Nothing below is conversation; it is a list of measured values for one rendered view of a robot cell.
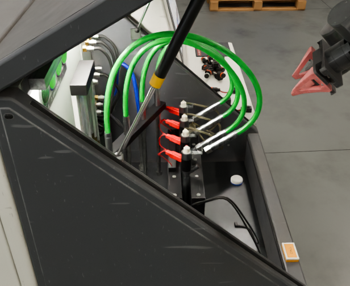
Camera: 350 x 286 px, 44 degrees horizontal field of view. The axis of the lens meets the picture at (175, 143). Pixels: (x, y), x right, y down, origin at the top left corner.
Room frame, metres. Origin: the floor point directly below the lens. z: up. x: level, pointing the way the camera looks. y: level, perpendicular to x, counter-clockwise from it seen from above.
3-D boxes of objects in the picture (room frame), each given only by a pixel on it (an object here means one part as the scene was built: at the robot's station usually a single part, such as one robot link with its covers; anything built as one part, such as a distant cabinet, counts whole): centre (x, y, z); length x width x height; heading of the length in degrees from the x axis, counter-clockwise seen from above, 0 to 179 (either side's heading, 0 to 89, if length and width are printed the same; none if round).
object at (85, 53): (1.16, 0.24, 1.20); 0.13 x 0.03 x 0.31; 1
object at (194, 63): (1.63, -0.17, 0.97); 0.70 x 0.22 x 0.03; 1
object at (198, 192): (1.05, -0.03, 0.91); 0.34 x 0.10 x 0.15; 1
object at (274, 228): (0.93, -0.27, 0.87); 0.62 x 0.04 x 0.16; 1
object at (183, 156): (0.93, -0.04, 0.99); 0.05 x 0.03 x 0.21; 91
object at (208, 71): (1.67, -0.16, 1.01); 0.23 x 0.11 x 0.06; 1
